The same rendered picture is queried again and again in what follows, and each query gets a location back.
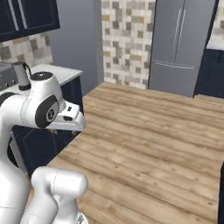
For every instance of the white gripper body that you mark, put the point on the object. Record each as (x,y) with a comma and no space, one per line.
(71,124)

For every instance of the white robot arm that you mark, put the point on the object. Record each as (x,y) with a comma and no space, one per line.
(17,116)

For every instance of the navy base cabinets white worktop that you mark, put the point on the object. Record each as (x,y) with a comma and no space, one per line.
(40,145)

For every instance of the silver appliance front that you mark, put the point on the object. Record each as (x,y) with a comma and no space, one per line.
(19,154)

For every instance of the grey cylindrical appliance black base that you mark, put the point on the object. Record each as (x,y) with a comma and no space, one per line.
(21,73)

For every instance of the silver countertop appliance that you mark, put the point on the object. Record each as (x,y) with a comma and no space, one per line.
(6,76)

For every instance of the grey double-door fridge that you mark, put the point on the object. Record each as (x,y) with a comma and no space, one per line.
(175,43)

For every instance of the navy cabinet beside fridge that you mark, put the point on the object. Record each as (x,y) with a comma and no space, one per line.
(211,73)

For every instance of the dark cabinet edge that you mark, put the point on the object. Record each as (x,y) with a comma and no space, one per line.
(221,198)

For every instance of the navy wall cupboards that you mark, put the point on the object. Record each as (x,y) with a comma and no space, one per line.
(35,14)

